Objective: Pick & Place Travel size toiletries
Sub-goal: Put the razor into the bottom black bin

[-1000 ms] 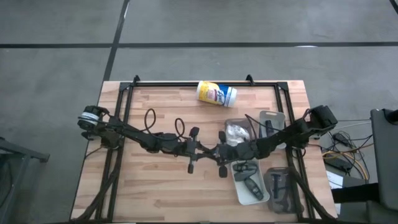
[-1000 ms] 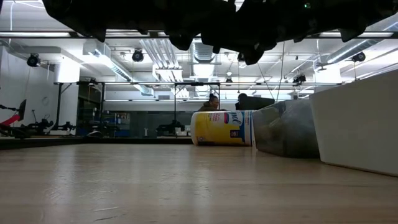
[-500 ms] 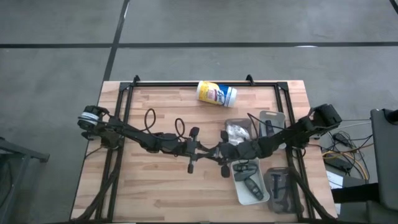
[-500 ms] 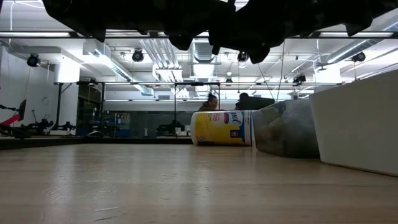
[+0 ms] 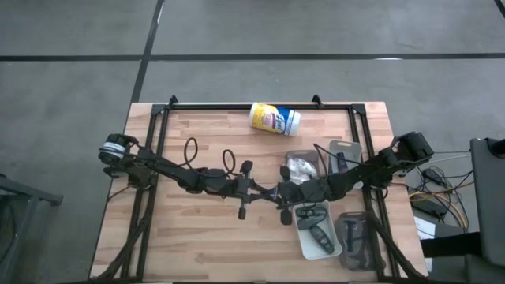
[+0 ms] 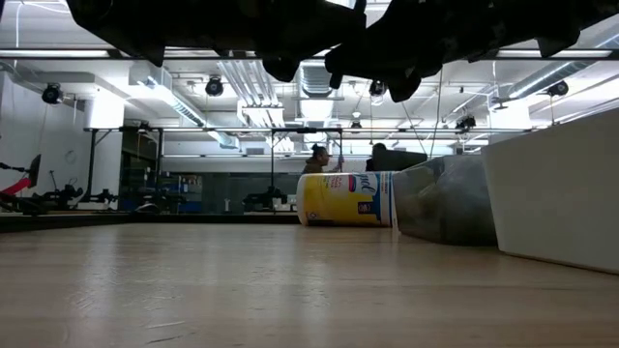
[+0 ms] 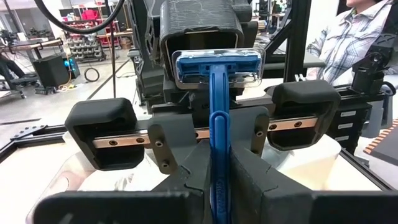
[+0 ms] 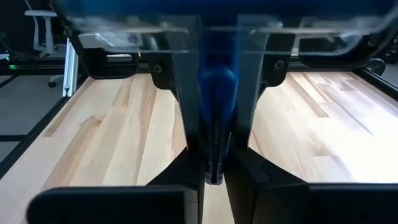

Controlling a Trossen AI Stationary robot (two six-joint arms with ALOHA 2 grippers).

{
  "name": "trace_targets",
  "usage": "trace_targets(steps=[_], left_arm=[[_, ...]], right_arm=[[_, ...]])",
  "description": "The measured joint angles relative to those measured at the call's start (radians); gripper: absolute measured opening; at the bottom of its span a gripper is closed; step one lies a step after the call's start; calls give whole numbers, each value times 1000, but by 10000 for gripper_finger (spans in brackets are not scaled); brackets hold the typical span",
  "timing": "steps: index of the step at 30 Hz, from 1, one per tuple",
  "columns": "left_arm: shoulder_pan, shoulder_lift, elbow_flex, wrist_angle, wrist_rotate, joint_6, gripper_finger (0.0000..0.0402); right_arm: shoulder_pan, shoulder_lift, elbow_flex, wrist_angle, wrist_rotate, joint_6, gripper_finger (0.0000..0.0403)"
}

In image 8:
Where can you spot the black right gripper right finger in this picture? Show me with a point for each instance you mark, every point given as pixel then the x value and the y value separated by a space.
pixel 245 93

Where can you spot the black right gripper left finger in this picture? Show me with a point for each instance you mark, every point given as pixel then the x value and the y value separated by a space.
pixel 186 109

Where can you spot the silver aluminium post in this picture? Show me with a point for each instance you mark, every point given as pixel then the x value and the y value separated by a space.
pixel 71 68

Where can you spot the white office chair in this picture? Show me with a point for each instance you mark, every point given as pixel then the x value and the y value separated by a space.
pixel 48 31

